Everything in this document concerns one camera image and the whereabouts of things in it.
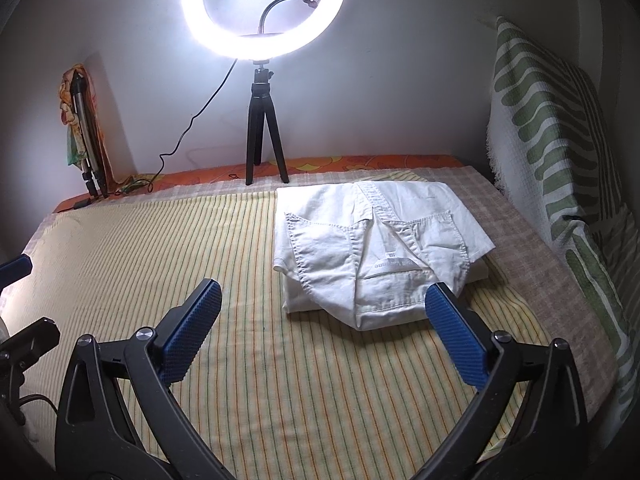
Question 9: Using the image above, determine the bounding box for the black power cable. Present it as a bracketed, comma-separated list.
[120, 57, 238, 193]

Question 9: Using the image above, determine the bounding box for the white ring light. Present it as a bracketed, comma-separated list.
[181, 0, 347, 61]

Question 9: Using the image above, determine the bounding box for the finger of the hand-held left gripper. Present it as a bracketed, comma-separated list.
[0, 254, 34, 289]

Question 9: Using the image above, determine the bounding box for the beige checkered blanket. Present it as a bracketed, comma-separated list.
[20, 165, 618, 431]

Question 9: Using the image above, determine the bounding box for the folded stand with orange cloth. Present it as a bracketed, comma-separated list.
[59, 64, 113, 186]

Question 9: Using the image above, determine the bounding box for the black gooseneck phone holder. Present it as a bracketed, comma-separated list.
[257, 0, 323, 36]

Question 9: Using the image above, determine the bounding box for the orange patterned mattress sheet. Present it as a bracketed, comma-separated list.
[52, 154, 468, 213]

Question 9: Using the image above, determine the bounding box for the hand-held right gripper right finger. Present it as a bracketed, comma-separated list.
[415, 282, 590, 480]

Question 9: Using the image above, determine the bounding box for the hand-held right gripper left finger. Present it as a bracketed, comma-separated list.
[54, 278, 236, 480]

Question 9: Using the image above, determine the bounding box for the green and white patterned blanket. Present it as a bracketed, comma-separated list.
[487, 16, 636, 421]

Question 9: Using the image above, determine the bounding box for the yellow striped bed sheet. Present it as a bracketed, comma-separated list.
[10, 170, 551, 480]

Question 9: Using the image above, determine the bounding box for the white shirt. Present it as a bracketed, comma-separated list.
[272, 180, 496, 332]

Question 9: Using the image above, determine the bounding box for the folded black light stand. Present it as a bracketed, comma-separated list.
[70, 71, 110, 198]

